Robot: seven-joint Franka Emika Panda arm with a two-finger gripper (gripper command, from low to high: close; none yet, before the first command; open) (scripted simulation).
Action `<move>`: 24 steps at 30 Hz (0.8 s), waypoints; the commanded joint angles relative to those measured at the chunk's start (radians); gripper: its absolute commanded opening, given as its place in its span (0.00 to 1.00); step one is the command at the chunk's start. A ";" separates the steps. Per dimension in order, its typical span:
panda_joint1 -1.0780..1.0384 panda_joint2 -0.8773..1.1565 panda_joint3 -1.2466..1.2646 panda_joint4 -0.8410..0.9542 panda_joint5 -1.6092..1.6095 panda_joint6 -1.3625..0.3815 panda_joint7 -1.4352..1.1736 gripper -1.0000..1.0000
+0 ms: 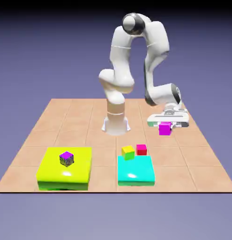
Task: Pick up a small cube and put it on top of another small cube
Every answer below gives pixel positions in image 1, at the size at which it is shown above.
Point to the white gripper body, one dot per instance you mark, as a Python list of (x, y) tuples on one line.
[(170, 117)]

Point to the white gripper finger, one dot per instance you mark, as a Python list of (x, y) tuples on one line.
[(173, 126)]

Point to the small magenta cube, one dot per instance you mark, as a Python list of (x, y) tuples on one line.
[(164, 128)]

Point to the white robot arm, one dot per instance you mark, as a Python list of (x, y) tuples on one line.
[(119, 61)]

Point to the small red cube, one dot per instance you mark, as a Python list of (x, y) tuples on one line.
[(141, 149)]

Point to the small yellow cube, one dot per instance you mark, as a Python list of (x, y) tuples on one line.
[(128, 152)]

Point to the small purple cube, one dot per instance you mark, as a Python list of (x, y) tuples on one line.
[(66, 158)]

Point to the large cyan box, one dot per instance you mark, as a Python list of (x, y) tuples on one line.
[(135, 172)]

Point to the large yellow box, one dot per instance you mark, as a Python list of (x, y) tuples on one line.
[(65, 174)]

